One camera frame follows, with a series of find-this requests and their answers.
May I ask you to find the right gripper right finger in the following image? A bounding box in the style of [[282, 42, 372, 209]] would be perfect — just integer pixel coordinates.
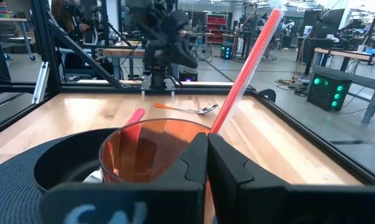
[[207, 133, 375, 224]]

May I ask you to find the orange-handled metal spoon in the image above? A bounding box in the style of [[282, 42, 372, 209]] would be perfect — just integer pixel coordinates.
[[154, 102, 219, 115]]

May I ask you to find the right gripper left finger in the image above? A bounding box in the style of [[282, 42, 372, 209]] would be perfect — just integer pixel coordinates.
[[39, 133, 209, 224]]

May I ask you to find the wooden workbench with grey legs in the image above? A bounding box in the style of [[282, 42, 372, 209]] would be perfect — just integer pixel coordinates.
[[311, 46, 375, 124]]

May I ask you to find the orange faceted plastic tumbler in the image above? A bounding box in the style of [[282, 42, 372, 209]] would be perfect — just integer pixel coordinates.
[[98, 118, 218, 224]]

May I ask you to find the red drinking straw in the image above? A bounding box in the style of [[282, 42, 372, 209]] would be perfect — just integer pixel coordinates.
[[209, 6, 285, 135]]

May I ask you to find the black bowl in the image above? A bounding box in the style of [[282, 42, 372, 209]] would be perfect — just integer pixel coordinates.
[[32, 127, 121, 195]]

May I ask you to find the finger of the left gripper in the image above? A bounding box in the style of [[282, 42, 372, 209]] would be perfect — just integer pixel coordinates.
[[171, 39, 187, 65], [183, 37, 199, 69]]

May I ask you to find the round floor fan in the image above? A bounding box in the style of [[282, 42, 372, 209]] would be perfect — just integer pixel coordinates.
[[195, 42, 213, 62]]

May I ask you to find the red storage shelf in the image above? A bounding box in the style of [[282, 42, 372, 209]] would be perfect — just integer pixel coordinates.
[[205, 12, 228, 44]]

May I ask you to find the black aluminium table frame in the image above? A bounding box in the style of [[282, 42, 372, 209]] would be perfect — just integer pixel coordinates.
[[0, 0, 375, 187]]

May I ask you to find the person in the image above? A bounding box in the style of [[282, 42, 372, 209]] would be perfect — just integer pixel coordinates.
[[50, 0, 93, 35]]

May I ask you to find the silver frame bracket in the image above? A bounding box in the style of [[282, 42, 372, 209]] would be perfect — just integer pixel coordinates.
[[31, 61, 50, 105]]

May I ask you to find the pink-handled metal fork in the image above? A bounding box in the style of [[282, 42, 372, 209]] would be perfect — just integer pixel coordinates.
[[82, 107, 147, 184]]

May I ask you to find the black computer with green lights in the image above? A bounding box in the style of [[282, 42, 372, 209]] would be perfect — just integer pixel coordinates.
[[306, 73, 353, 112]]

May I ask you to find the grey wheeled cart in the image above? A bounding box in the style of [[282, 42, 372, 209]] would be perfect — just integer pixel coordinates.
[[0, 17, 37, 62]]

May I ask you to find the round dark woven placemat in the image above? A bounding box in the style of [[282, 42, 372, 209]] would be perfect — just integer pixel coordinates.
[[0, 136, 67, 224]]

